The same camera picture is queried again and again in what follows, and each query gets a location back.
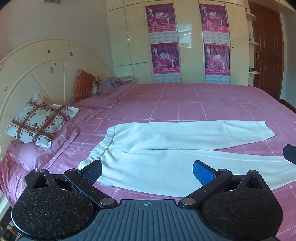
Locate purple wall poster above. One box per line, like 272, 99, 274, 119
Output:
198, 3, 230, 45
145, 3, 178, 44
204, 44, 231, 84
150, 42, 181, 84

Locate brown wooden door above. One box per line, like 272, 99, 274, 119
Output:
248, 2, 285, 100

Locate lilac crumpled cloth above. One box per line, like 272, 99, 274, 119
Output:
97, 77, 126, 95

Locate cream folded cloth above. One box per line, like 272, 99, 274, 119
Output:
117, 75, 138, 84

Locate cream glossy wardrobe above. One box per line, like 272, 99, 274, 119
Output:
105, 0, 251, 87

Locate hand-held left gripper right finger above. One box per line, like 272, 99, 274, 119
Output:
178, 160, 273, 210

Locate white pants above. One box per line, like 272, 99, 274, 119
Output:
78, 120, 296, 197

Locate orange striped pillow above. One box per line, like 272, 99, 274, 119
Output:
73, 69, 95, 100

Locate white floral pillow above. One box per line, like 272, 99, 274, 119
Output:
91, 74, 102, 95

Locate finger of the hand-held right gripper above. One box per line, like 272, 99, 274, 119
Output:
283, 144, 296, 165

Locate cream wooden headboard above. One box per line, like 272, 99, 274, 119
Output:
0, 39, 112, 160

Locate white heart-patterned pillow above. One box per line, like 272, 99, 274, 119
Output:
5, 90, 79, 148

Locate pink checked pillow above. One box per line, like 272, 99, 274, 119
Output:
3, 109, 81, 172
70, 95, 126, 109

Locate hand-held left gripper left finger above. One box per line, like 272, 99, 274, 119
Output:
24, 160, 118, 209

